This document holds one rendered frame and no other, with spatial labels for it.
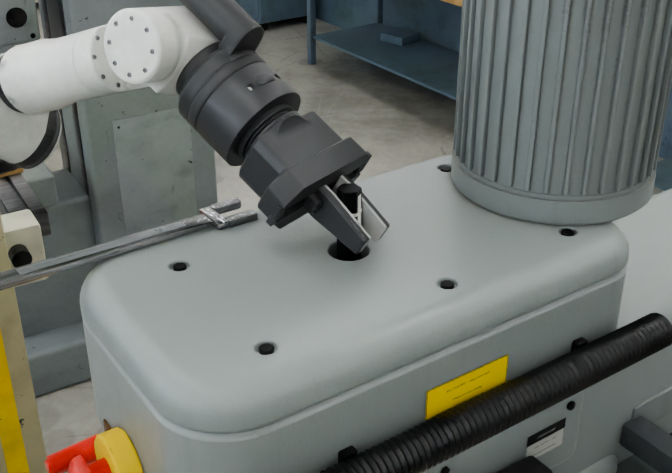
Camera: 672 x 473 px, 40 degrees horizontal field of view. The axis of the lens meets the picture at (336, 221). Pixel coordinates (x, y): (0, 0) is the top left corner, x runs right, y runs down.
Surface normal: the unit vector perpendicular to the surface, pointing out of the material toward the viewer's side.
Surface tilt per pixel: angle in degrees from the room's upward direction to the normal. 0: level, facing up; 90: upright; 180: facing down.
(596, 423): 90
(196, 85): 70
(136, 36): 79
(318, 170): 31
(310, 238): 0
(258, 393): 45
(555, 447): 90
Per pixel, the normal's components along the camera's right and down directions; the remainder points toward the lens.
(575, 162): -0.04, 0.47
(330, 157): 0.41, -0.62
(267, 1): 0.57, 0.38
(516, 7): -0.66, 0.35
